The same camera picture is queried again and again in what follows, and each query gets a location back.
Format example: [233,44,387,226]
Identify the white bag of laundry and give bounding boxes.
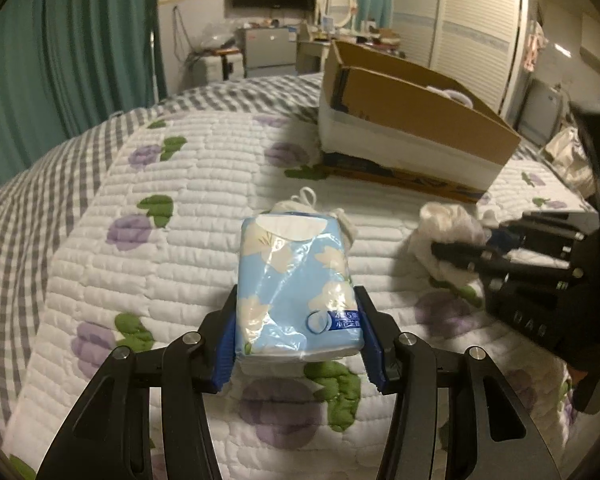
[544,127,595,198]

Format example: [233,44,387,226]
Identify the beige small socks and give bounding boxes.
[270,186,358,252]

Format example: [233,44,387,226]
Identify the cardboard box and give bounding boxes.
[318,41,520,204]

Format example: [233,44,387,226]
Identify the white washing machine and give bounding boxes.
[516,79,564,146]

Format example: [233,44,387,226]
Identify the white floral quilt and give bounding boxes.
[0,75,600,479]

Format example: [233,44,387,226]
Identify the white dressing table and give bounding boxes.
[296,32,401,75]

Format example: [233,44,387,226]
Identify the small silver fridge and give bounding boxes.
[239,27,297,78]

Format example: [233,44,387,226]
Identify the cream cloth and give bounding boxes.
[407,202,486,288]

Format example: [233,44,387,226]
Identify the white sliding wardrobe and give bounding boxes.
[390,0,530,117]

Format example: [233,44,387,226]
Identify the teal left curtain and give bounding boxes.
[0,0,166,185]

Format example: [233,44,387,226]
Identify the blue floral tissue pack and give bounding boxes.
[235,212,363,362]

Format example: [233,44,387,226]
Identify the white green fuzzy rope toy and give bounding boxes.
[426,86,474,108]

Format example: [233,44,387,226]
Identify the white oval vanity mirror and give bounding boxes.
[316,0,356,34]

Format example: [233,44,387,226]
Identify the white drawer cabinet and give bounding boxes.
[190,48,245,87]

